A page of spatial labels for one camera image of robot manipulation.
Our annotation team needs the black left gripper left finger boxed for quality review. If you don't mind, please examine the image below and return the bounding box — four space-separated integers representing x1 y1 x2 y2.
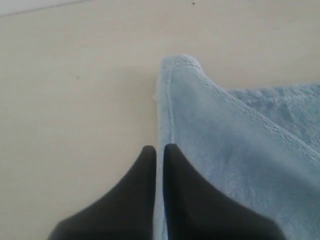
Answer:
48 145 157 240

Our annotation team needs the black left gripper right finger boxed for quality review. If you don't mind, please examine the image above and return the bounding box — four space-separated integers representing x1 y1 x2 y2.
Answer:
162 144 281 240

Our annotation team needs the light blue terry towel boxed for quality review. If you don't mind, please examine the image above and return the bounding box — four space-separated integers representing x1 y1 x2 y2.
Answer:
154 55 320 240

